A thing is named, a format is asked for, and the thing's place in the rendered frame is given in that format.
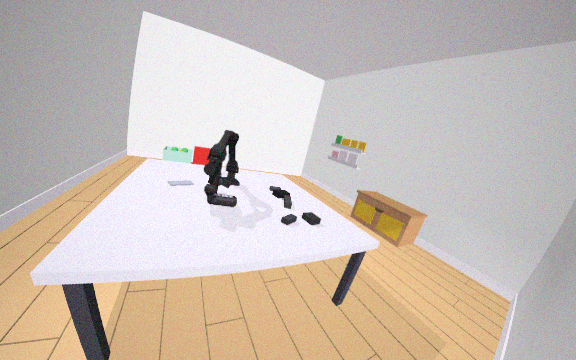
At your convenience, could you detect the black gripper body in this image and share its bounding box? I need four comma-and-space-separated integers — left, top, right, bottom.
203, 172, 222, 194

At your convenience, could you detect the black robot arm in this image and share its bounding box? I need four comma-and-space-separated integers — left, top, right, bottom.
203, 130, 239, 189

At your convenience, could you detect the dark grey unit with label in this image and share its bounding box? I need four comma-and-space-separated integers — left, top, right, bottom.
207, 194, 237, 207

